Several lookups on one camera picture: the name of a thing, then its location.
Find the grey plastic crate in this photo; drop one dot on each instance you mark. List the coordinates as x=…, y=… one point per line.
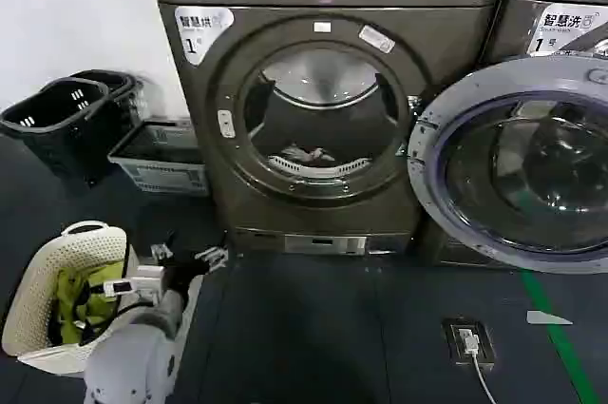
x=161, y=176

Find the white perforated laundry basket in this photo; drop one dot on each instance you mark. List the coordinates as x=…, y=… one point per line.
x=43, y=252

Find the round glass dryer door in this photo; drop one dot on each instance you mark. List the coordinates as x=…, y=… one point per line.
x=532, y=161

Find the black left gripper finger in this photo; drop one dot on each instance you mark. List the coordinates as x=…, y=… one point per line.
x=166, y=252
x=211, y=259

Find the large black plastic basket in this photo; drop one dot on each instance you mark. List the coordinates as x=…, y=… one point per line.
x=52, y=133

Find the grey dryer with round opening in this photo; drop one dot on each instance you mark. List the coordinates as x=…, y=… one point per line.
x=237, y=214

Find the black floor socket box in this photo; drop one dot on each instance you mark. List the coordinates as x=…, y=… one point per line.
x=468, y=342

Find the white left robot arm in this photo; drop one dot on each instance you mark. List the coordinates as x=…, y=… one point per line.
x=133, y=356

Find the green floor tape line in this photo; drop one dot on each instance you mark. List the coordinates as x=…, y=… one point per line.
x=556, y=342

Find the grey clothes in drum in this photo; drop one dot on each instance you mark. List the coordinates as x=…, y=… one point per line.
x=304, y=153

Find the yellow-green garment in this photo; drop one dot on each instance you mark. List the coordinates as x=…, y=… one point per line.
x=71, y=290

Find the grey floor tape piece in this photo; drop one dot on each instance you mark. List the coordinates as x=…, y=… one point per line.
x=546, y=317

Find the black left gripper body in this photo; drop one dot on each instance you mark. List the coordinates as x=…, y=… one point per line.
x=185, y=271

